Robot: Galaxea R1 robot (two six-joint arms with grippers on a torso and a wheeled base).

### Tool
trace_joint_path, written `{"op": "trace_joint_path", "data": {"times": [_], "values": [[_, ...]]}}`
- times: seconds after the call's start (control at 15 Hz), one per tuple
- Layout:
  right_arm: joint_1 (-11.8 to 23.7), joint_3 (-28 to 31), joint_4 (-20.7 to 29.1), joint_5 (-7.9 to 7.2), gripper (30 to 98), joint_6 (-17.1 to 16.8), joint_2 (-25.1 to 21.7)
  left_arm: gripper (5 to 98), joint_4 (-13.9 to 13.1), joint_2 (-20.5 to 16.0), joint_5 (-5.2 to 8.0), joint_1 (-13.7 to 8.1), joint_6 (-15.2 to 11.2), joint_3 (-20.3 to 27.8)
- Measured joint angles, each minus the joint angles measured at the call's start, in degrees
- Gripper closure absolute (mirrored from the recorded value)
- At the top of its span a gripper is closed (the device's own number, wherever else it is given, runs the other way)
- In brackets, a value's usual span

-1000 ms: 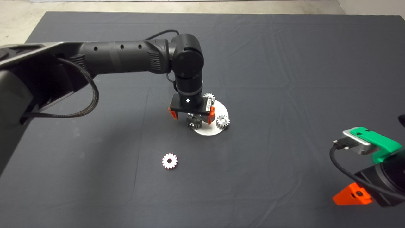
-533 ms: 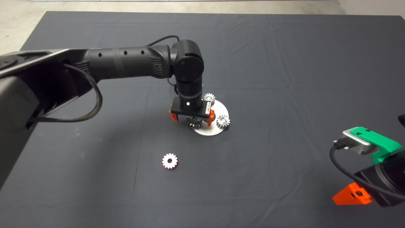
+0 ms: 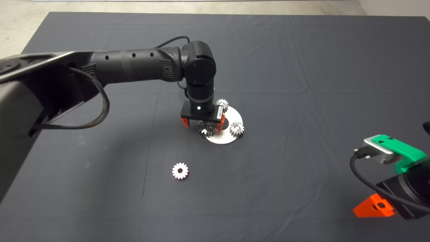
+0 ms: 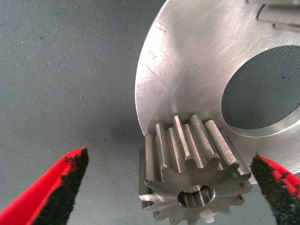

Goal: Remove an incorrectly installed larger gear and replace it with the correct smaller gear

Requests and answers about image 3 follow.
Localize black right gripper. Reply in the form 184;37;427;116
353;173;430;220

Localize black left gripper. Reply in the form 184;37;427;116
180;101;226;133

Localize large steel gear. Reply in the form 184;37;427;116
198;121;216;137

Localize small steel gear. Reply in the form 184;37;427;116
172;163;189;180
215;98;229;113
230;122;245;136

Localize round metal plate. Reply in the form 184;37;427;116
202;106;244;145

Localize dark grey table cloth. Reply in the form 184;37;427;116
0;12;430;242

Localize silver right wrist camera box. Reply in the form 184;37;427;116
363;136;403;165

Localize green right camera mount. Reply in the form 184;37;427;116
373;134;428;174

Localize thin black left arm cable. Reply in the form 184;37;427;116
156;36;190;99

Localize black braided hose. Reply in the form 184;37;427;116
32;67;111;130

